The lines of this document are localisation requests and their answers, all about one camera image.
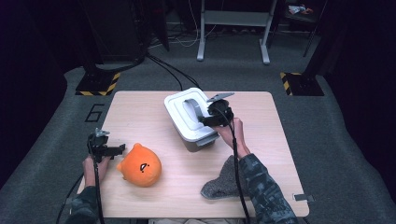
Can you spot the orange plush toy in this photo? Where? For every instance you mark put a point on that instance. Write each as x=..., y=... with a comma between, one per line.
x=140, y=168

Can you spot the grey tape strip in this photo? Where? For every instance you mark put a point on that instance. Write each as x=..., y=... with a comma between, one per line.
x=303, y=197

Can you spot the black equipment cabinet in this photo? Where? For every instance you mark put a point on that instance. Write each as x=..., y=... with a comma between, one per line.
x=115, y=28

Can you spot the black side table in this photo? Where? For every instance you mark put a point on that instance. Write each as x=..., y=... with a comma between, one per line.
x=300, y=18

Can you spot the person's left hand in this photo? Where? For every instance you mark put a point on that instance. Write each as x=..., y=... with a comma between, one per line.
x=91, y=172

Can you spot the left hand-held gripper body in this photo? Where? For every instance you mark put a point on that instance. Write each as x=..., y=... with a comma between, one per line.
x=99, y=149

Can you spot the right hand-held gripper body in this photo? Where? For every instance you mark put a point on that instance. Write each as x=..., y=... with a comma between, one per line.
x=221, y=113

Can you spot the white box lid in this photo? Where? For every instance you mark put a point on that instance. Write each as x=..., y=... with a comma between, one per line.
x=177, y=112

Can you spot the person's right hand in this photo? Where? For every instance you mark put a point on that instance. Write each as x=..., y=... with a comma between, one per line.
x=236, y=137

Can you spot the grey fluffy cloth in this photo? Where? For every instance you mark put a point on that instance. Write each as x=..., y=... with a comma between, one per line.
x=221, y=185

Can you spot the white metal stand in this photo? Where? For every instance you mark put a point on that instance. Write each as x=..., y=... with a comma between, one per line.
x=236, y=18

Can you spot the black striped stand base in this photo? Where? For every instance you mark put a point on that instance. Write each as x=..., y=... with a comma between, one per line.
x=96, y=84
x=303, y=85

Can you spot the white and orange clutter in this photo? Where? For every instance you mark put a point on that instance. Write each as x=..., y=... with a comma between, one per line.
x=295, y=9

